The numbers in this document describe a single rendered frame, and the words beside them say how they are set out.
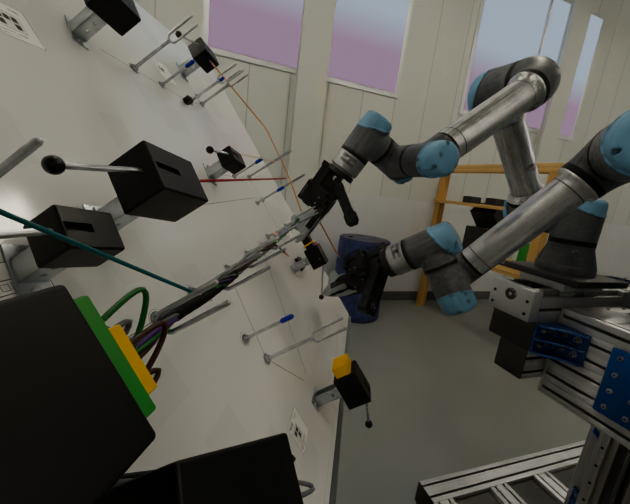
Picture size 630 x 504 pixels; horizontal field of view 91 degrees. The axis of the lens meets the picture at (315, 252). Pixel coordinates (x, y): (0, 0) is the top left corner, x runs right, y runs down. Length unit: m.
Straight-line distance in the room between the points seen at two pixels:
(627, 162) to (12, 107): 0.79
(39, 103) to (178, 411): 0.35
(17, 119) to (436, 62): 4.14
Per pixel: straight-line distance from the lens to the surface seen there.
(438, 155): 0.70
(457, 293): 0.71
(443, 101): 4.34
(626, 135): 0.69
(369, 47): 3.90
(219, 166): 0.67
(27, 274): 0.31
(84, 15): 0.64
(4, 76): 0.47
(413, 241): 0.71
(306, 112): 3.40
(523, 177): 1.17
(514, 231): 0.82
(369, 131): 0.78
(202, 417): 0.39
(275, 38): 3.57
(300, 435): 0.56
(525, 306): 1.06
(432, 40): 4.36
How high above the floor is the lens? 1.32
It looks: 12 degrees down
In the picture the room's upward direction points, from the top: 7 degrees clockwise
